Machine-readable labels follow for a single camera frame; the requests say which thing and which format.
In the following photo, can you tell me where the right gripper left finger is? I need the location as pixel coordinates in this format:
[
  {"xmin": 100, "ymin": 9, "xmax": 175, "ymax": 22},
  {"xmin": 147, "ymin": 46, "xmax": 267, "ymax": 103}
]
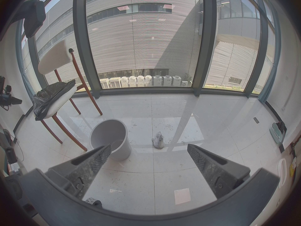
[{"xmin": 48, "ymin": 143, "xmax": 112, "ymax": 200}]

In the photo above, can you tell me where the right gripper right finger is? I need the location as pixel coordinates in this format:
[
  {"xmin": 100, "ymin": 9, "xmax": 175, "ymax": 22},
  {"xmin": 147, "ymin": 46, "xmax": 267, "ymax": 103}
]
[{"xmin": 187, "ymin": 144, "xmax": 251, "ymax": 200}]

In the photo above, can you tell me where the black plastic bag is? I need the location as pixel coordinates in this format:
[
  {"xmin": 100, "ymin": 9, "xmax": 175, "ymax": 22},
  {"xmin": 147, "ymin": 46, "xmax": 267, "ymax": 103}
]
[{"xmin": 32, "ymin": 80, "xmax": 76, "ymax": 121}]

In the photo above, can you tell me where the white trash bin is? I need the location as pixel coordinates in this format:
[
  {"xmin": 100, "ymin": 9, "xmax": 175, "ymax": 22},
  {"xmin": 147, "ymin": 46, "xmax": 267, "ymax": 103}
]
[{"xmin": 89, "ymin": 119, "xmax": 131, "ymax": 161}]

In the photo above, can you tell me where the blue-green curtain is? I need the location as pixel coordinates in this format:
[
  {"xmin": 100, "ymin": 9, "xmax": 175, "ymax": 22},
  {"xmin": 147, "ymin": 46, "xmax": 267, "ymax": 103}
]
[
  {"xmin": 257, "ymin": 0, "xmax": 281, "ymax": 103},
  {"xmin": 15, "ymin": 20, "xmax": 38, "ymax": 96}
]

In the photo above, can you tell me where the white cushioned wooden chair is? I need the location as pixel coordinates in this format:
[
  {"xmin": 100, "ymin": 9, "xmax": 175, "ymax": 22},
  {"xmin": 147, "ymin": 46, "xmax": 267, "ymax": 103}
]
[{"xmin": 32, "ymin": 40, "xmax": 103, "ymax": 151}]

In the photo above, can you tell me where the white plastic object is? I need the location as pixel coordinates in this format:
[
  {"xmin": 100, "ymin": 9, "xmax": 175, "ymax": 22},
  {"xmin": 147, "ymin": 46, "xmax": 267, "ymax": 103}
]
[{"xmin": 278, "ymin": 158, "xmax": 287, "ymax": 189}]

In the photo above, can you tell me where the crumpled white paper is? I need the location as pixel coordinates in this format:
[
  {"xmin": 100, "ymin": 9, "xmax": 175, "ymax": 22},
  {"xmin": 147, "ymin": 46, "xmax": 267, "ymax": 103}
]
[{"xmin": 152, "ymin": 131, "xmax": 165, "ymax": 149}]

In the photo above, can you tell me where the pale green plastic object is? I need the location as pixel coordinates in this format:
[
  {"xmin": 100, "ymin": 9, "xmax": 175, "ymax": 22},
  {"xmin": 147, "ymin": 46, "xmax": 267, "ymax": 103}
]
[{"xmin": 269, "ymin": 121, "xmax": 286, "ymax": 146}]

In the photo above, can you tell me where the window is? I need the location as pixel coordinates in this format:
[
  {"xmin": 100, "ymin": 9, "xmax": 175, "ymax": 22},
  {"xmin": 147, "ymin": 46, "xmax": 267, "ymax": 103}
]
[{"xmin": 14, "ymin": 0, "xmax": 281, "ymax": 99}]

